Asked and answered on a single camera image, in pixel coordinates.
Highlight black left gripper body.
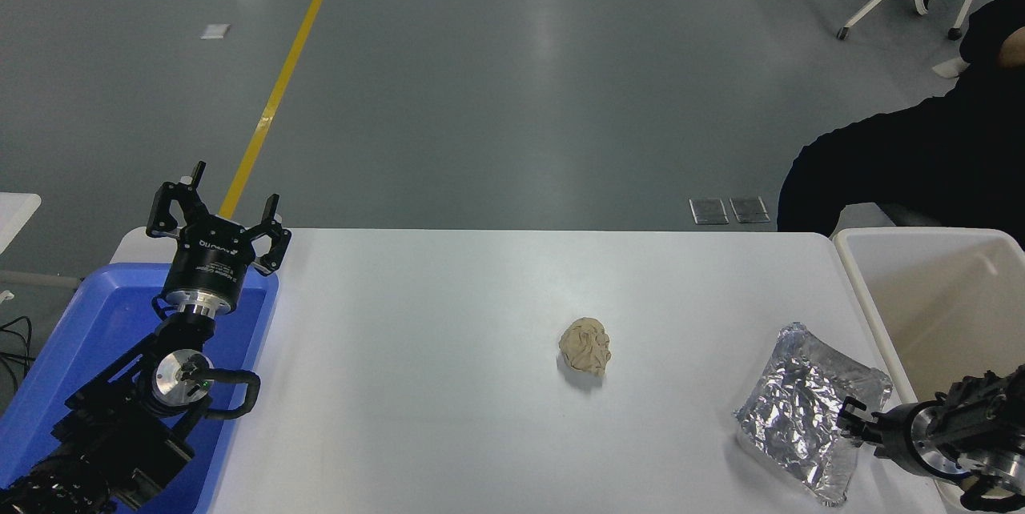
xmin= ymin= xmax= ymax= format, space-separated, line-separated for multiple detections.
xmin=163 ymin=218 xmax=257 ymax=305

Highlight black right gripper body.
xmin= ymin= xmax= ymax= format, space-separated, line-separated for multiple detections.
xmin=874 ymin=402 xmax=930 ymax=473

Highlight silver foil plate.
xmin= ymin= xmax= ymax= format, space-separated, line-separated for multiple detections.
xmin=734 ymin=322 xmax=894 ymax=507

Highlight grey metal floor plate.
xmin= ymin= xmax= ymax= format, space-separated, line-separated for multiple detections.
xmin=730 ymin=196 xmax=770 ymax=223
xmin=689 ymin=198 xmax=730 ymax=225

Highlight large pale plastic bin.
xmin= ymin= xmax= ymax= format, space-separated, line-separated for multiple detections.
xmin=833 ymin=226 xmax=1025 ymax=514

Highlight blue plastic tray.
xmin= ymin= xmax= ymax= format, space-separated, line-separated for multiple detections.
xmin=0 ymin=262 xmax=279 ymax=514

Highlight white side table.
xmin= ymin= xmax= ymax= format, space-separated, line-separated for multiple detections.
xmin=0 ymin=192 xmax=83 ymax=292

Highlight person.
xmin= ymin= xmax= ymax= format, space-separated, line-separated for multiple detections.
xmin=775 ymin=0 xmax=1025 ymax=251

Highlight crumpled tan paper ball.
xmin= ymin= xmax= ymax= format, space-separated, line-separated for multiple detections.
xmin=558 ymin=317 xmax=613 ymax=379

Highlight black floor cables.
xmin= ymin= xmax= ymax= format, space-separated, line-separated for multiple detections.
xmin=0 ymin=316 xmax=34 ymax=391

